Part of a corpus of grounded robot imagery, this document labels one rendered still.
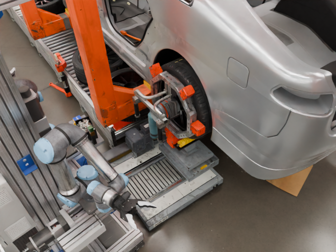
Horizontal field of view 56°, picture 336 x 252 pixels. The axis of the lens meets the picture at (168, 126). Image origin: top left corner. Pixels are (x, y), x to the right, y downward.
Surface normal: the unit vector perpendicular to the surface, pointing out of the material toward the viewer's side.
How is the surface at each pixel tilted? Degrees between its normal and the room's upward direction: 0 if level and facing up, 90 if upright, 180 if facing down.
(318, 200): 0
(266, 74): 81
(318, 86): 72
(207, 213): 0
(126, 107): 90
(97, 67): 90
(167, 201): 0
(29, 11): 90
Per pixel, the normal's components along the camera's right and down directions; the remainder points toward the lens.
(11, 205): 0.68, 0.50
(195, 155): -0.04, -0.70
